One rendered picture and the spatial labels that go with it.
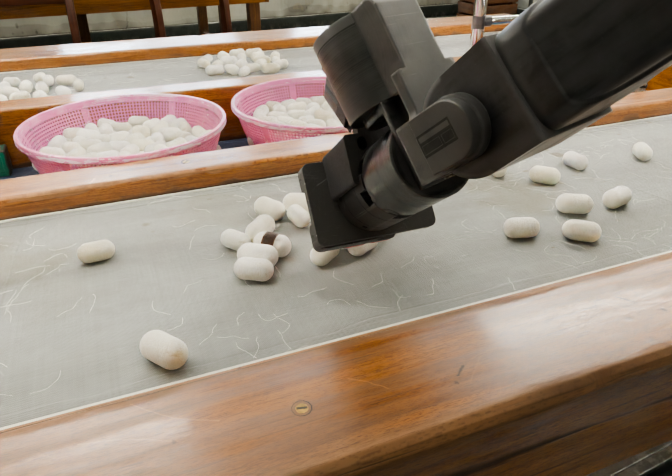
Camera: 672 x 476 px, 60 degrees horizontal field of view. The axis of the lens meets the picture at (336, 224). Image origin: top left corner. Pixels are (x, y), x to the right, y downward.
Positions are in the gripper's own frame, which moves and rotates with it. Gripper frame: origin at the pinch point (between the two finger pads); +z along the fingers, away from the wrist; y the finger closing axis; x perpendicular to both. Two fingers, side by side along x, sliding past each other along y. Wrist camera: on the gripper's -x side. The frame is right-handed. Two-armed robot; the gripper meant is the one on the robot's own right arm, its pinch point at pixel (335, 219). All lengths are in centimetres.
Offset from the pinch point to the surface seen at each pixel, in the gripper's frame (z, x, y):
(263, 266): -3.0, 3.3, 8.2
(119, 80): 56, -41, 14
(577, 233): -6.6, 6.3, -20.7
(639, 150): 3.4, -2.5, -42.6
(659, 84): 36, -22, -91
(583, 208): -3.6, 3.8, -25.1
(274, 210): 4.8, -2.7, 4.2
